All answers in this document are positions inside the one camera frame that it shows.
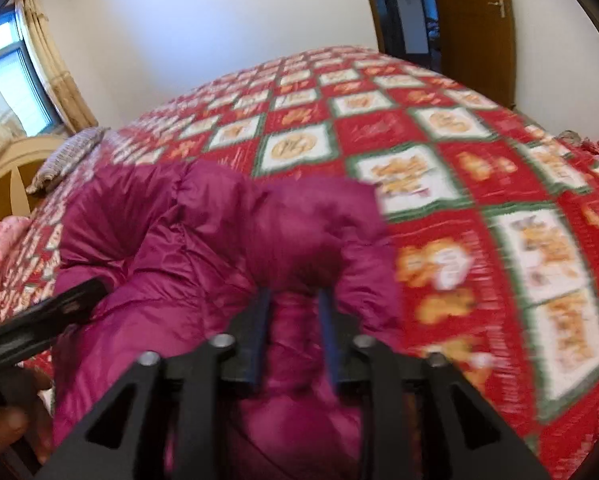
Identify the cream wooden headboard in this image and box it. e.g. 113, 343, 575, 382
0, 134, 65, 220

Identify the brown wooden door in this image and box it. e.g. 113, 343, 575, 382
435, 0, 516, 107

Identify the striped pillow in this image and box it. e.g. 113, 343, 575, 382
26, 127, 108, 195

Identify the window with dark frame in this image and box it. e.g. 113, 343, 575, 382
0, 4, 60, 136

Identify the beige right curtain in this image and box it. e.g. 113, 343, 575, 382
14, 0, 99, 134

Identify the magenta puffer jacket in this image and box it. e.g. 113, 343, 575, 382
52, 160, 401, 479

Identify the person left hand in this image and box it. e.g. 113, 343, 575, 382
0, 367, 53, 465

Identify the silver door handle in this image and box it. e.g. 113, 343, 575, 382
487, 0, 507, 20

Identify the clothes pile on floor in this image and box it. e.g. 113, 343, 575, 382
557, 130, 599, 159

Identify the red patterned bedspread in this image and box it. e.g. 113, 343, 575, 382
0, 47, 599, 479

